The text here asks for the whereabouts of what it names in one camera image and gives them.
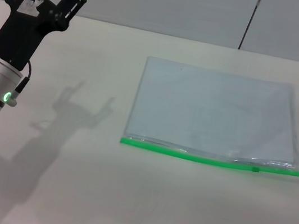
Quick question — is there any clear green-zip document bag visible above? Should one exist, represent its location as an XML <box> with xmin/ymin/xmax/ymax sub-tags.
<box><xmin>119</xmin><ymin>53</ymin><xmax>299</xmax><ymax>180</ymax></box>

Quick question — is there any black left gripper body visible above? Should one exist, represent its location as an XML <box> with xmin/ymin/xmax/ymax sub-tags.
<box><xmin>0</xmin><ymin>0</ymin><xmax>72</xmax><ymax>78</ymax></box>

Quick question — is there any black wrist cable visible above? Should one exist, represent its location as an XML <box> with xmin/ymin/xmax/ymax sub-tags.
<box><xmin>13</xmin><ymin>58</ymin><xmax>35</xmax><ymax>98</ymax></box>

